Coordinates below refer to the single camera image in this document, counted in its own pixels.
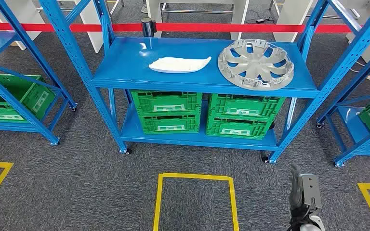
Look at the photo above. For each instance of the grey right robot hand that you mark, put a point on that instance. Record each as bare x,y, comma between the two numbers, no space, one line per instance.
295,188

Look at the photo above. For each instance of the silver wheel hubcap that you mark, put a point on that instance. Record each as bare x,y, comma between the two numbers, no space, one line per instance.
255,68

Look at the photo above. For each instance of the blue metal shelf rack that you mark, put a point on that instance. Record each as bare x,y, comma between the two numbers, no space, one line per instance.
0,39
347,121
134,63

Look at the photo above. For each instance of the white plastic cover part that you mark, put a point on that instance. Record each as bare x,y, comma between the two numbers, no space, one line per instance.
178,64

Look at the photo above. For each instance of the steel workbench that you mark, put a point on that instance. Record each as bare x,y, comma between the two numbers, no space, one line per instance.
197,11

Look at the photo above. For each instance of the white desk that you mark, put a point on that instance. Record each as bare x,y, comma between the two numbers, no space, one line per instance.
239,19
91,28
292,19

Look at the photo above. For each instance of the black power adapter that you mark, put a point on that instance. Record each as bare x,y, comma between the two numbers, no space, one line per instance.
261,20

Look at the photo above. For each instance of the red barrier belt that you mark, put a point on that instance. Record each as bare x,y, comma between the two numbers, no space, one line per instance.
204,27

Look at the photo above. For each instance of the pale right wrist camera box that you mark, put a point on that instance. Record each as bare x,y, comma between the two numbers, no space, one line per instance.
311,191

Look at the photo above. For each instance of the black belt stanchion post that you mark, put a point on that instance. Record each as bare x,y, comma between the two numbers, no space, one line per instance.
148,28

